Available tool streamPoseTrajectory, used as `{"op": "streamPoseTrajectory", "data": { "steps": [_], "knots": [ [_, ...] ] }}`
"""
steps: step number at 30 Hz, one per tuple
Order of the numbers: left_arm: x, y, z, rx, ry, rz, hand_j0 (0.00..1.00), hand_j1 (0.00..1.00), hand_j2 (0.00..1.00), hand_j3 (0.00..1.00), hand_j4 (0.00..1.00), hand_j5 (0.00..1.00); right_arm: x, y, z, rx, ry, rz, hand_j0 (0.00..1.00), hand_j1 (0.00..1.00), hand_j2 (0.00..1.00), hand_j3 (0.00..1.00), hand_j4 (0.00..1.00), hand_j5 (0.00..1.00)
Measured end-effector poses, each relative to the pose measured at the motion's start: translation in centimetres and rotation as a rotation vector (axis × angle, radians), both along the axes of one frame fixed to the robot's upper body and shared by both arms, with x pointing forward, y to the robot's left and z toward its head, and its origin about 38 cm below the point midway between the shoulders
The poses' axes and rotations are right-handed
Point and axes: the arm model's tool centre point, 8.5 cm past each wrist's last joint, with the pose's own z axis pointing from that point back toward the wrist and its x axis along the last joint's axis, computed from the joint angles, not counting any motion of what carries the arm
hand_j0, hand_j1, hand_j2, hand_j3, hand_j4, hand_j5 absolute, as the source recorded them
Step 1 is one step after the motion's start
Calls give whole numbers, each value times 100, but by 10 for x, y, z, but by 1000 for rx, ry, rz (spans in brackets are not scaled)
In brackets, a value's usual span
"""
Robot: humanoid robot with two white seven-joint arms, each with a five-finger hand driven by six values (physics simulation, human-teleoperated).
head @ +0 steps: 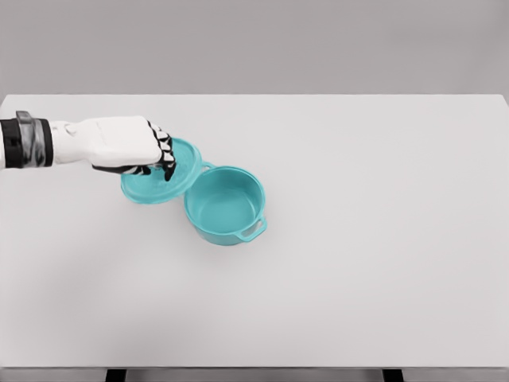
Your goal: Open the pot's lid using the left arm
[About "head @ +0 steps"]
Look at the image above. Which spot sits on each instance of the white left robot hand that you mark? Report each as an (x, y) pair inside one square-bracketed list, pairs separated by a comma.
[(119, 141)]

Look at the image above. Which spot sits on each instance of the teal pot lid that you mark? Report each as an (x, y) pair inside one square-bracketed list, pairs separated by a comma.
[(181, 171)]

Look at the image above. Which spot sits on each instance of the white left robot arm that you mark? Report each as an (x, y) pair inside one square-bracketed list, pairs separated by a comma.
[(36, 143)]

